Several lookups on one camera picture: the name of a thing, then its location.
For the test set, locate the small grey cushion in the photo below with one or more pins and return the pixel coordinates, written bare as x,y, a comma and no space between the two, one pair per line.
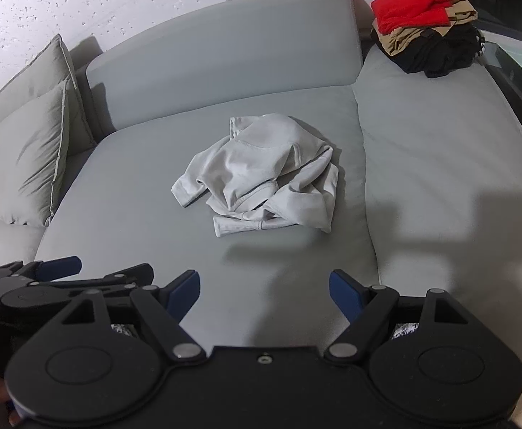
24,156

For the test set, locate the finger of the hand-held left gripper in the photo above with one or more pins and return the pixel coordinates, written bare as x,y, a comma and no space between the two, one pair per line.
59,267
126,275

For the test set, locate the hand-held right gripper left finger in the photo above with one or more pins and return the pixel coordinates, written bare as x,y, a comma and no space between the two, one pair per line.
185,292

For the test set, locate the red garment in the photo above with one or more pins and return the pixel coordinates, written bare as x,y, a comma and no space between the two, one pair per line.
413,2

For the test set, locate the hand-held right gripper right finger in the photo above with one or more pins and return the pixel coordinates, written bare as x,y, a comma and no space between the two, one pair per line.
345,297

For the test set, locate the large grey cushion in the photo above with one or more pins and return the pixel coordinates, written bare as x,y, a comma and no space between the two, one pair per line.
53,65

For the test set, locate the black garment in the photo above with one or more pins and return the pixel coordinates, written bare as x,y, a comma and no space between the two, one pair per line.
444,53

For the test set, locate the white pillowcase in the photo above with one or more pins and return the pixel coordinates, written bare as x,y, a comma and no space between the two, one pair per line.
261,170

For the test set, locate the grey sofa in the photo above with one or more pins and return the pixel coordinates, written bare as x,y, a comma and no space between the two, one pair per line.
444,152

